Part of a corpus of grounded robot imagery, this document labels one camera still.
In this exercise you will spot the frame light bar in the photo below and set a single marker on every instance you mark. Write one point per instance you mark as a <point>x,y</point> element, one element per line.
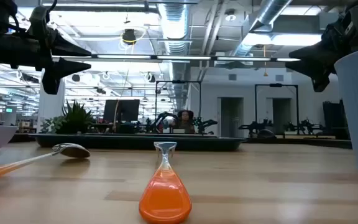
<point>182,58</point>

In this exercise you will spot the white building pillar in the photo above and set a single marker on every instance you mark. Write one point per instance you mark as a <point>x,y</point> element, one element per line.
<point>50,109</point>

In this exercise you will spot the small green potted plant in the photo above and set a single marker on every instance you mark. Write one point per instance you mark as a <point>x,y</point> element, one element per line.
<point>73,119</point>

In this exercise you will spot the black overhead camera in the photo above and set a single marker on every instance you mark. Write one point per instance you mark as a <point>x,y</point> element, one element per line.
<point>129,36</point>

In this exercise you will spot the person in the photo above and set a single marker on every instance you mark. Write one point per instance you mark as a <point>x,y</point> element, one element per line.
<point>184,121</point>

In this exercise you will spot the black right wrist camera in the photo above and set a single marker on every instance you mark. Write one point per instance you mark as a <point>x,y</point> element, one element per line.
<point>357,18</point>

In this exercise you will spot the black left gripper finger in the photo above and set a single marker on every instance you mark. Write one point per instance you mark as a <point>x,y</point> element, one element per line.
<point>67,48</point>
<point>57,70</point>

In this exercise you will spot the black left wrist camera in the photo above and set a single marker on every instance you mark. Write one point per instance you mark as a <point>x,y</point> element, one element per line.
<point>40,20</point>

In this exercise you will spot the black computer monitor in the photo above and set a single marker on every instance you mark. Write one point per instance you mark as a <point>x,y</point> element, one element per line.
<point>123,110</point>

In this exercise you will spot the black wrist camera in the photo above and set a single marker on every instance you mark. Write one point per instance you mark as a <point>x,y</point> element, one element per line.
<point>357,18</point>
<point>40,20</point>

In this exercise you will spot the grey door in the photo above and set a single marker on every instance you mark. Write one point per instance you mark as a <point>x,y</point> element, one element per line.
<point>280,115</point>
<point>231,116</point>

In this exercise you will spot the black cabinet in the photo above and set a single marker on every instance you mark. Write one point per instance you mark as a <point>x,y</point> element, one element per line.
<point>334,118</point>

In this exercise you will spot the dark green serving tray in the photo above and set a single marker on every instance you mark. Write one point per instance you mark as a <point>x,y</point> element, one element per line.
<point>129,141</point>

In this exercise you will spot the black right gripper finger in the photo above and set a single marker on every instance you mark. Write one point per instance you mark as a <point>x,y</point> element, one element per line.
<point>319,73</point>
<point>315,53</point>

